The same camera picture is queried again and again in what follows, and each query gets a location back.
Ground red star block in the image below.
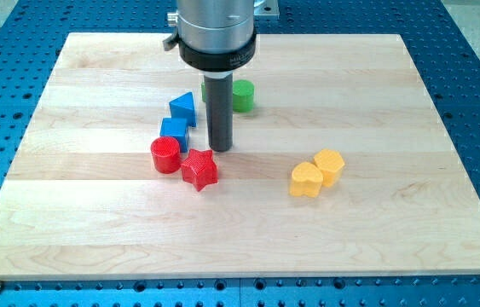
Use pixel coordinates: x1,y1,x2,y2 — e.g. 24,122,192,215
181,148,218,192

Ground red cylinder block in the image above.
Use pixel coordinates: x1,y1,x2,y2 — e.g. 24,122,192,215
150,136,181,174

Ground green cylinder block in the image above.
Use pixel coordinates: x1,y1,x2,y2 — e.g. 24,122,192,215
233,79,255,113

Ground blue triangle block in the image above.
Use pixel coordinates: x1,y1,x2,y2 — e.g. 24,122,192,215
169,92,197,127

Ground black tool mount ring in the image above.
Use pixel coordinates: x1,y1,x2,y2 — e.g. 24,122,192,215
162,29,257,72

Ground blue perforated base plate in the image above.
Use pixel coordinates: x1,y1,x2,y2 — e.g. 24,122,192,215
0,1,480,306

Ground blue cube block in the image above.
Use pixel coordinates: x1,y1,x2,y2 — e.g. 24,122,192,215
159,118,189,153

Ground yellow hexagon block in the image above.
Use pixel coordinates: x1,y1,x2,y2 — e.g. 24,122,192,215
314,149,345,187

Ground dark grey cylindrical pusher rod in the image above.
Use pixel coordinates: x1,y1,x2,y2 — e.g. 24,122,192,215
204,73,233,152

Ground green block behind rod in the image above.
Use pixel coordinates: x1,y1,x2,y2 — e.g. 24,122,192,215
200,82,206,103

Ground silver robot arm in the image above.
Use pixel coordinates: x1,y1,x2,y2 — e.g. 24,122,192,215
163,0,257,152

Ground light wooden board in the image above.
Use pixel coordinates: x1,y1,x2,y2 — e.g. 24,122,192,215
0,32,480,281

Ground yellow heart block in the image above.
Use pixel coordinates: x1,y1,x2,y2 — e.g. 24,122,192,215
289,162,323,197

